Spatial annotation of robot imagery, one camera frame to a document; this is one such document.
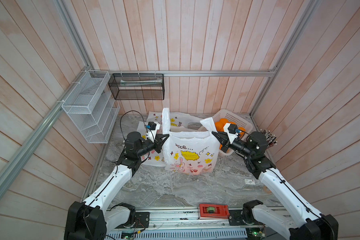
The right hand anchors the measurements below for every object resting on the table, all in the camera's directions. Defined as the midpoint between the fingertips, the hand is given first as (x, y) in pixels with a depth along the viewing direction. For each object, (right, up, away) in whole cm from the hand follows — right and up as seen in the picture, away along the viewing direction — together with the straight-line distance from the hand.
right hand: (213, 131), depth 71 cm
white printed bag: (-33, -18, +24) cm, 45 cm away
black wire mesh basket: (-46, +32, +35) cm, 66 cm away
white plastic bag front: (-11, -11, +2) cm, 15 cm away
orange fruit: (+29, +1, +32) cm, 43 cm away
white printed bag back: (-18, +8, +44) cm, 48 cm away
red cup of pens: (+37, -4, +14) cm, 40 cm away
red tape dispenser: (-2, -39, +1) cm, 39 cm away
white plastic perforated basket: (+23, +10, +39) cm, 46 cm away
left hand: (-22, -3, +5) cm, 23 cm away
